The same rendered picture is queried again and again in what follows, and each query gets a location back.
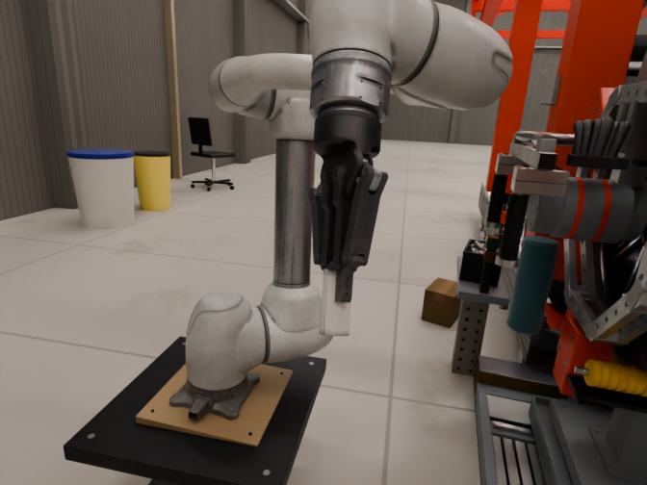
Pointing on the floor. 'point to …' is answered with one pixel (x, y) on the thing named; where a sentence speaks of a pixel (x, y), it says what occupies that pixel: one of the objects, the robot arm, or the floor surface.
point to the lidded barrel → (103, 187)
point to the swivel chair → (199, 131)
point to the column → (469, 336)
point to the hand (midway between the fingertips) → (336, 302)
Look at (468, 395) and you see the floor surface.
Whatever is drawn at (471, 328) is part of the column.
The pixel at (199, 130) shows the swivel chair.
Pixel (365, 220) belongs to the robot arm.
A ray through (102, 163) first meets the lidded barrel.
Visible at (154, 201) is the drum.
